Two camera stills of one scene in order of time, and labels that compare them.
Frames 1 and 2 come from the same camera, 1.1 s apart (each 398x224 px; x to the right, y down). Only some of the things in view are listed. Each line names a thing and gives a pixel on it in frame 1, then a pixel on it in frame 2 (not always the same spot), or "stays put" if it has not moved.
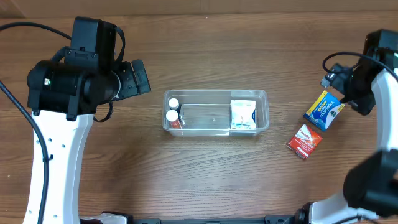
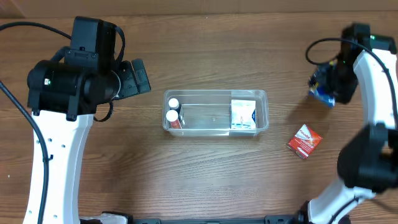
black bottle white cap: (174, 104) stays put
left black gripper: (140, 78) stays put
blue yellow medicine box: (324, 111) -> (319, 84)
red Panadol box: (305, 142) stays put
